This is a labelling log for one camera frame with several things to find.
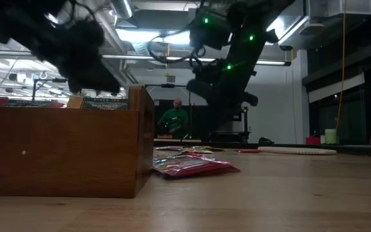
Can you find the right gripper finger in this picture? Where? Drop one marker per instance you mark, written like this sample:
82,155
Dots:
214,122
232,122

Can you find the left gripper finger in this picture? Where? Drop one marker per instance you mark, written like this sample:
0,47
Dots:
75,86
103,82

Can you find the yellow mango tea packet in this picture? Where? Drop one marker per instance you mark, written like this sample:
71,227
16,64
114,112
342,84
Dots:
201,150
105,104

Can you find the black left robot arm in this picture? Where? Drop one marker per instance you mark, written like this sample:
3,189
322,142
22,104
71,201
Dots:
18,22

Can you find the wooden tea organizer box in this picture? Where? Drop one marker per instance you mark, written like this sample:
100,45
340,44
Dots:
60,154

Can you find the black tripod stand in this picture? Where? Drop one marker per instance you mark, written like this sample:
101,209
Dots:
245,125

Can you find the long ceiling light bar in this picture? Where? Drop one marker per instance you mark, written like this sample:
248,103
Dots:
269,62

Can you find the person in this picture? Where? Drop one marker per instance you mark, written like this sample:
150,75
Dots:
174,120

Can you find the red container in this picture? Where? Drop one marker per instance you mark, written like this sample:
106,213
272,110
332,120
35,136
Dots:
312,140

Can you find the pale green cup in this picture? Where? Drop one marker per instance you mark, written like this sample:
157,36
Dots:
330,137

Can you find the black gantry frame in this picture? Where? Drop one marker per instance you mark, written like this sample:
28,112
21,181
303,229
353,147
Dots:
167,85
43,80

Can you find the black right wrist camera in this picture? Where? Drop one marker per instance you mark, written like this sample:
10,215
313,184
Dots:
211,32

